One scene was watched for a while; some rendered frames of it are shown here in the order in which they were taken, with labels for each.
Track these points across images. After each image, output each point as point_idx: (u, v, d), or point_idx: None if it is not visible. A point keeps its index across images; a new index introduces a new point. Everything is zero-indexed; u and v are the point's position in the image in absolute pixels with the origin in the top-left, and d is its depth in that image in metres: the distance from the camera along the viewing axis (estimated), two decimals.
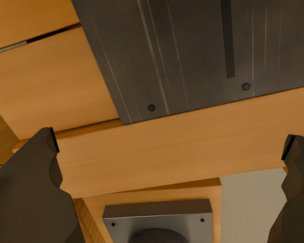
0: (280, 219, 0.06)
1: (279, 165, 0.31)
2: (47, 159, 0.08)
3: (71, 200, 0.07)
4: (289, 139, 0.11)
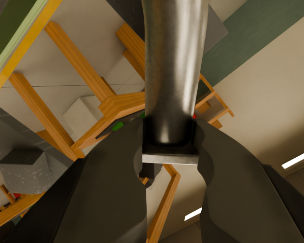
0: (206, 206, 0.07)
1: None
2: (134, 146, 0.09)
3: (145, 193, 0.07)
4: (192, 124, 0.12)
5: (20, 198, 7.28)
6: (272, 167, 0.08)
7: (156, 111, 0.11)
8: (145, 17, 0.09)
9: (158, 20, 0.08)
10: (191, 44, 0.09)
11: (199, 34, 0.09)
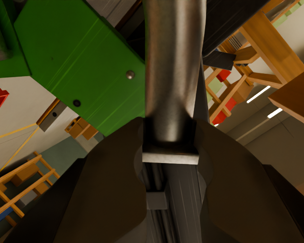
0: (206, 206, 0.07)
1: None
2: (134, 146, 0.09)
3: (145, 193, 0.07)
4: (192, 124, 0.12)
5: None
6: (272, 167, 0.08)
7: (156, 109, 0.11)
8: (146, 16, 0.09)
9: (158, 17, 0.09)
10: (190, 41, 0.09)
11: (198, 32, 0.09)
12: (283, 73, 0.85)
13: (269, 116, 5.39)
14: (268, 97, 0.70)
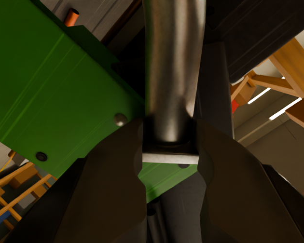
0: (206, 206, 0.07)
1: None
2: (134, 146, 0.09)
3: (145, 193, 0.07)
4: (192, 124, 0.12)
5: None
6: (272, 167, 0.08)
7: (156, 109, 0.11)
8: (146, 16, 0.09)
9: (158, 17, 0.09)
10: (190, 41, 0.09)
11: (198, 32, 0.09)
12: (298, 81, 0.77)
13: (271, 118, 5.30)
14: (285, 111, 0.61)
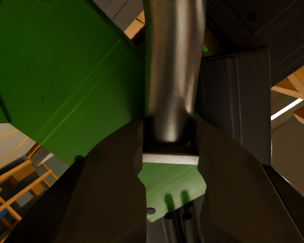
0: (206, 207, 0.07)
1: None
2: (134, 146, 0.09)
3: (145, 193, 0.07)
4: (192, 124, 0.12)
5: None
6: (272, 167, 0.08)
7: (156, 109, 0.11)
8: (146, 16, 0.09)
9: (158, 18, 0.09)
10: (191, 41, 0.09)
11: (198, 32, 0.09)
12: None
13: None
14: (294, 113, 0.62)
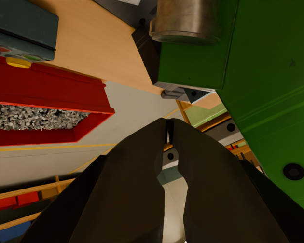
0: (188, 209, 0.07)
1: None
2: (156, 148, 0.09)
3: (163, 196, 0.07)
4: (170, 124, 0.12)
5: None
6: (248, 161, 0.08)
7: None
8: None
9: None
10: None
11: None
12: None
13: None
14: None
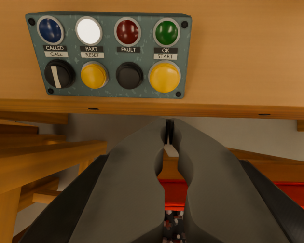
0: (188, 209, 0.07)
1: None
2: (156, 148, 0.09)
3: (163, 196, 0.07)
4: (170, 124, 0.12)
5: None
6: (248, 161, 0.08)
7: None
8: None
9: None
10: None
11: None
12: None
13: None
14: None
